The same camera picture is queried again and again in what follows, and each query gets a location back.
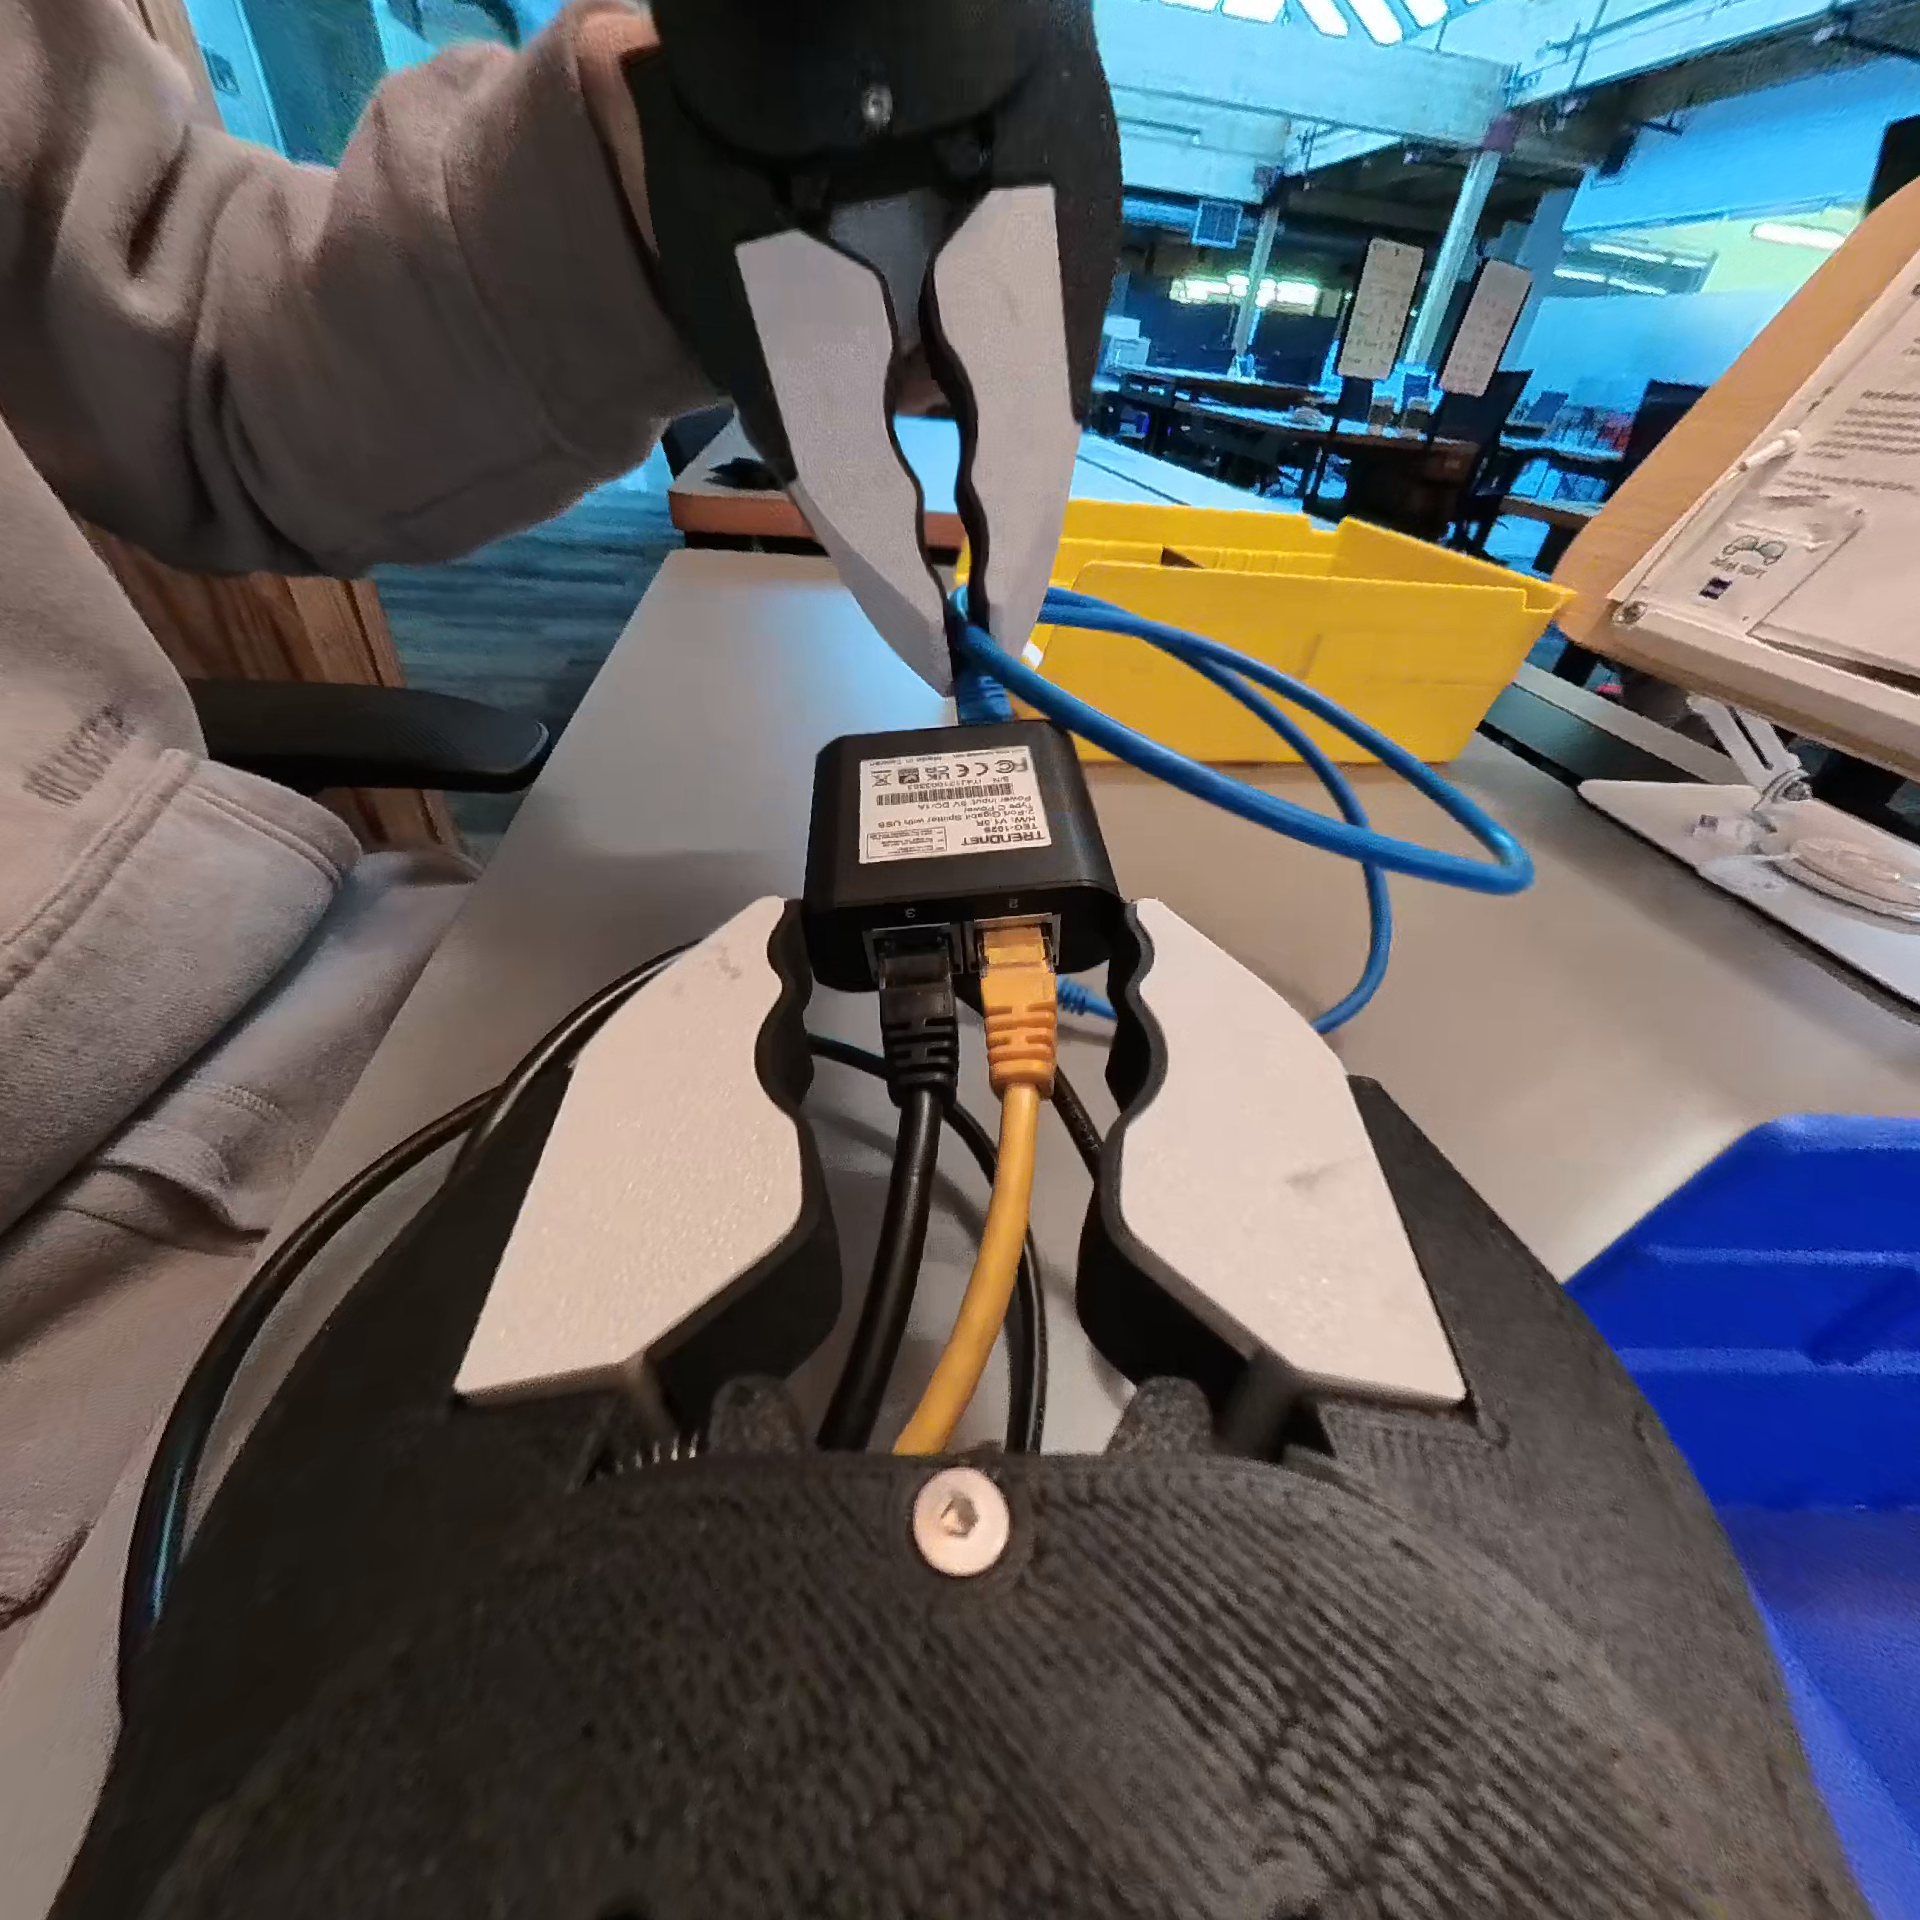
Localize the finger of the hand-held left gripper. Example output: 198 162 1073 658
734 223 966 699
919 181 1091 671

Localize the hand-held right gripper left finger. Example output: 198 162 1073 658
453 898 838 1412

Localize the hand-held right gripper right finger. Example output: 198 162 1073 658
1077 898 1462 1421

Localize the black network cable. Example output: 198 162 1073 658
122 921 1113 1688

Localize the yellow network cable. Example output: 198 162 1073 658
892 921 1071 1456

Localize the blue network cable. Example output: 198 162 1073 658
945 583 1536 1042

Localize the black network switch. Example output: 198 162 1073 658
800 725 1130 997

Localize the person's left forearm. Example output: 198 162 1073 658
0 0 738 577

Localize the white desk with wooden edge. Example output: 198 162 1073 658
665 419 969 555

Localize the long dark wooden table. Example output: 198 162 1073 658
1109 365 1502 527

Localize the white standing sign board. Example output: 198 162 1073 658
1437 258 1536 402
1333 238 1427 384

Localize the yellow plastic bin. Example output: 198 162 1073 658
959 498 1578 767

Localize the black chair armrest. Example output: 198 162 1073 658
186 680 552 798

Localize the blue plastic bin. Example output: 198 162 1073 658
1562 1113 1920 1920

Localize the person's grey sweatshirt torso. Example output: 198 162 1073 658
0 422 488 1630

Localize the white folding stand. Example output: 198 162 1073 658
1579 658 1920 1008

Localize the wooden document board with papers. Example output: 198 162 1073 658
1551 186 1920 725

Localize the wooden post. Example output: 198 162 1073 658
81 527 453 849

